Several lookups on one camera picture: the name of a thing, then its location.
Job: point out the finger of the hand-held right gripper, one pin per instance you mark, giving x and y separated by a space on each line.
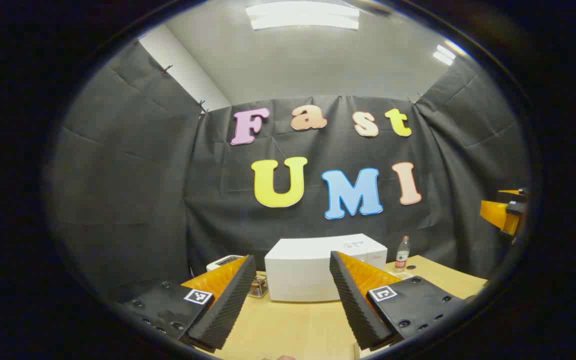
493 211

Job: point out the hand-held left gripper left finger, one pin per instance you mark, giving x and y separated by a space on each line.
228 305

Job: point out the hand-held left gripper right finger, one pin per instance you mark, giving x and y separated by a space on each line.
355 305

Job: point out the white microwave oven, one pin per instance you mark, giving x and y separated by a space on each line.
298 275

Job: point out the small clear glass container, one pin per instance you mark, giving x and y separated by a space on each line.
259 287

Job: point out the white toaster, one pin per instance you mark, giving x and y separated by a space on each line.
220 261

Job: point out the clear water bottle red label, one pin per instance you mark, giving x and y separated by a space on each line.
402 255

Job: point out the black backdrop cloth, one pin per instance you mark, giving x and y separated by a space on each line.
168 200

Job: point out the small ceiling light panel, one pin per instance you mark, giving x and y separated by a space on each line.
444 55

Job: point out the large ceiling light panel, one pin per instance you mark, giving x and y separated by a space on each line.
303 15

